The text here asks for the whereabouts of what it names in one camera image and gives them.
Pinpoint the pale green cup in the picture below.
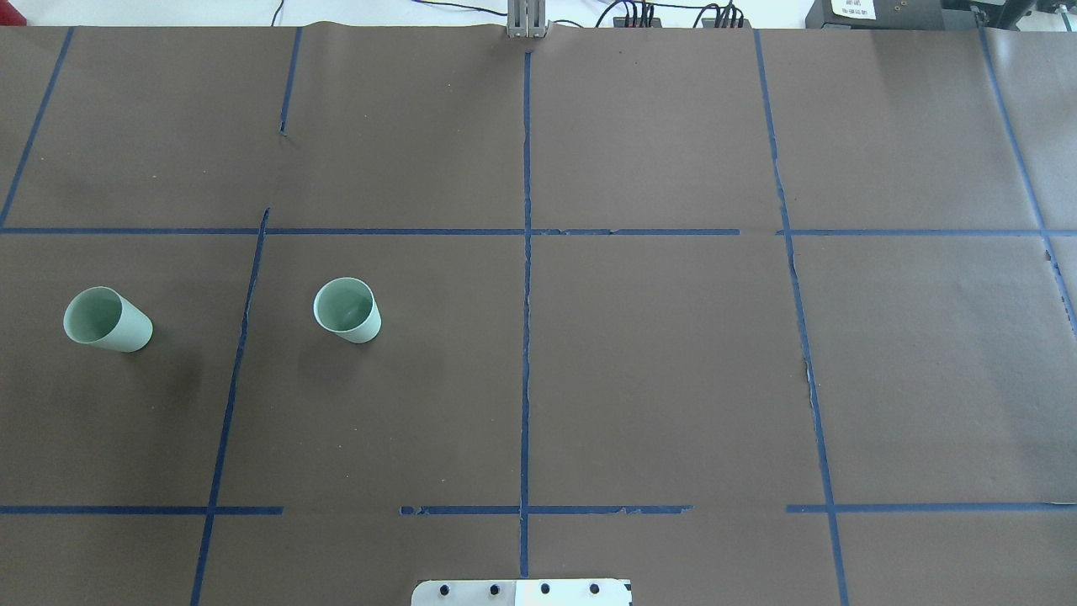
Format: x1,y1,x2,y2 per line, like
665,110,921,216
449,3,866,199
64,286,154,353
312,277,382,344

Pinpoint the black box with label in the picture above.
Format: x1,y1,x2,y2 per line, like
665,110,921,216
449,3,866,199
805,1,987,31

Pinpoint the brown paper table cover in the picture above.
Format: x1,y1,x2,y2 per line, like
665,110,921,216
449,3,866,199
3,23,1074,605

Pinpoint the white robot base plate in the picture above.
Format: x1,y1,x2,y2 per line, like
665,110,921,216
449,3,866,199
411,578,634,605

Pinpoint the right black power strip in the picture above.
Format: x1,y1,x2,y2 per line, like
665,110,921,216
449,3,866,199
693,1,749,29

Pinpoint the left black power strip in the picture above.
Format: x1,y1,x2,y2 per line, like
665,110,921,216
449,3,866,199
602,1,662,29

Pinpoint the grey aluminium post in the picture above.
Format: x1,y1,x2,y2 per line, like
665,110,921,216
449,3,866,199
507,0,549,39

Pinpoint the black power strip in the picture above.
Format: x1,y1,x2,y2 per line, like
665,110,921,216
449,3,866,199
693,1,749,29
602,1,662,29

